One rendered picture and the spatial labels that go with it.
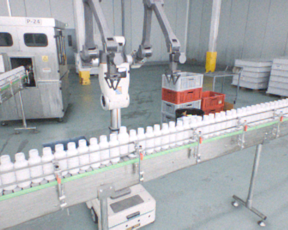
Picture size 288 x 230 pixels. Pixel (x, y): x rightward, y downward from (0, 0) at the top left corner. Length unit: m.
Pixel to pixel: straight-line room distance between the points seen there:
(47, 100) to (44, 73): 0.54
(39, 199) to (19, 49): 3.88
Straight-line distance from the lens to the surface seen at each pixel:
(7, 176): 1.28
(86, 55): 1.70
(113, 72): 1.38
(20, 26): 4.93
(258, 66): 8.36
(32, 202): 1.33
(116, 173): 1.39
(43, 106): 5.04
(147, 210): 2.27
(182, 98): 3.85
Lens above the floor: 1.69
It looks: 19 degrees down
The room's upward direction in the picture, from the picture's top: 1 degrees clockwise
